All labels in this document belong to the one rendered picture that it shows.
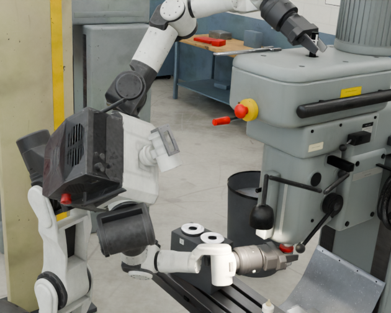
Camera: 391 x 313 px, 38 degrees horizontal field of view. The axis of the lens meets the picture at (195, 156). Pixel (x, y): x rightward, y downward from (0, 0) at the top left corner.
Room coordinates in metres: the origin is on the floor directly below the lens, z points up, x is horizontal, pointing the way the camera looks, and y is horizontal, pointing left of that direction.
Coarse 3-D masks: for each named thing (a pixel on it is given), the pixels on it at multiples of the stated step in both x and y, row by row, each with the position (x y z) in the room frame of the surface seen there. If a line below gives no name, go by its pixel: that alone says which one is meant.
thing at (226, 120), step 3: (222, 117) 1.57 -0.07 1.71; (225, 117) 1.58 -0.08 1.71; (228, 117) 1.58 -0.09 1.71; (231, 117) 1.60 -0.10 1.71; (234, 117) 1.60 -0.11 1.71; (237, 117) 1.60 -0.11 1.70; (213, 120) 1.56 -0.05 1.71; (216, 120) 1.55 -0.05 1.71; (219, 120) 1.56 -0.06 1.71; (222, 120) 1.56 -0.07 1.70; (225, 120) 1.57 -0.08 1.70; (228, 120) 1.58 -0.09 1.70; (231, 120) 1.59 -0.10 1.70; (234, 120) 1.60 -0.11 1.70; (213, 123) 1.55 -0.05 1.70; (216, 123) 1.55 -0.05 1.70; (219, 123) 1.56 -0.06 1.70; (222, 123) 1.56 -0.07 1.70; (225, 123) 1.57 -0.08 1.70; (228, 123) 1.58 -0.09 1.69
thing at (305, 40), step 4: (300, 36) 1.63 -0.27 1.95; (304, 36) 1.63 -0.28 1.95; (308, 36) 1.63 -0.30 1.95; (300, 40) 1.63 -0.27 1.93; (304, 40) 1.63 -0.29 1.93; (308, 40) 1.62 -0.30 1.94; (312, 40) 1.62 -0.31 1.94; (300, 44) 1.63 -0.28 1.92; (304, 44) 1.63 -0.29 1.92; (308, 44) 1.62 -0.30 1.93; (312, 44) 1.61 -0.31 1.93; (308, 48) 1.62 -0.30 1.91; (312, 48) 1.61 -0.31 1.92; (316, 48) 1.60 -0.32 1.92; (312, 52) 1.61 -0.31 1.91; (316, 52) 1.61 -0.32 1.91
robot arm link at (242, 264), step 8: (240, 248) 1.58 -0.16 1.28; (208, 256) 1.59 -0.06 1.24; (216, 256) 1.53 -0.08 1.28; (224, 256) 1.53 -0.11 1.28; (232, 256) 1.54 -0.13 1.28; (240, 256) 1.55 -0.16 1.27; (248, 256) 1.55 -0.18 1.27; (208, 264) 1.57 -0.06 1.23; (216, 264) 1.53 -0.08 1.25; (224, 264) 1.53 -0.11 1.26; (232, 264) 1.53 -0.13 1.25; (240, 264) 1.54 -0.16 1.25; (248, 264) 1.54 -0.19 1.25; (216, 272) 1.52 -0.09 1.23; (224, 272) 1.52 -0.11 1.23; (232, 272) 1.53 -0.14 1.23; (240, 272) 1.54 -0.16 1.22; (248, 272) 1.55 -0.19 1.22; (216, 280) 1.52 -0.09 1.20; (224, 280) 1.51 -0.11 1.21; (232, 280) 1.53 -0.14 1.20
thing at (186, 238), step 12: (180, 228) 2.01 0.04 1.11; (192, 228) 2.01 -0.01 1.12; (204, 228) 2.02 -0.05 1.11; (180, 240) 1.95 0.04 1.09; (192, 240) 1.91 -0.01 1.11; (204, 240) 1.90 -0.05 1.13; (216, 240) 1.90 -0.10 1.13; (228, 240) 1.93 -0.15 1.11; (180, 276) 1.94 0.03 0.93; (192, 276) 1.90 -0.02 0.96; (204, 276) 1.86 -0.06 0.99; (204, 288) 1.86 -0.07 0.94; (216, 288) 1.86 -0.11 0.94
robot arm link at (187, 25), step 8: (184, 0) 1.80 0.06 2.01; (192, 0) 1.79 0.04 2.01; (200, 0) 1.78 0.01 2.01; (208, 0) 1.78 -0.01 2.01; (216, 0) 1.77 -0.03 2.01; (192, 8) 1.79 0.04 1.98; (200, 8) 1.78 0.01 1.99; (208, 8) 1.78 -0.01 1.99; (216, 8) 1.77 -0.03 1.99; (224, 8) 1.77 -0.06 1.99; (184, 16) 1.77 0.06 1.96; (192, 16) 1.80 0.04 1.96; (200, 16) 1.80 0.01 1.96; (176, 24) 1.77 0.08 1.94; (184, 24) 1.78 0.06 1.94; (192, 24) 1.81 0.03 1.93; (184, 32) 1.81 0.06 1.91; (192, 32) 1.83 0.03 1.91
